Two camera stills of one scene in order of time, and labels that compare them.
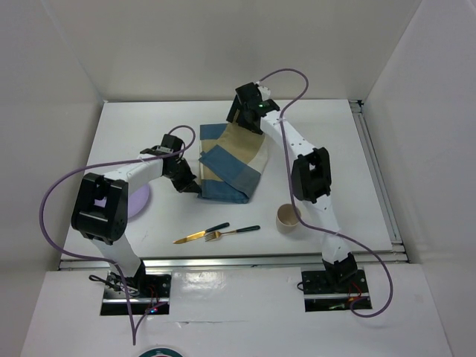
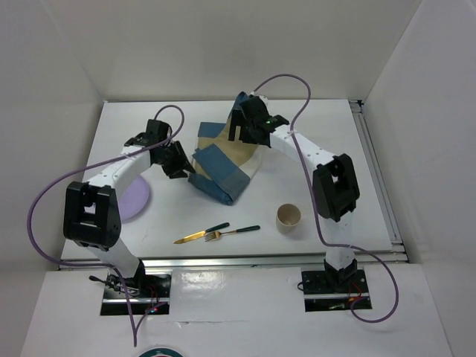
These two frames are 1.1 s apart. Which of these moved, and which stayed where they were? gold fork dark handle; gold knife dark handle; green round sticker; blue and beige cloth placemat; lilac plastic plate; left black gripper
Moved: left black gripper; blue and beige cloth placemat
Stayed: lilac plastic plate; gold knife dark handle; gold fork dark handle; green round sticker
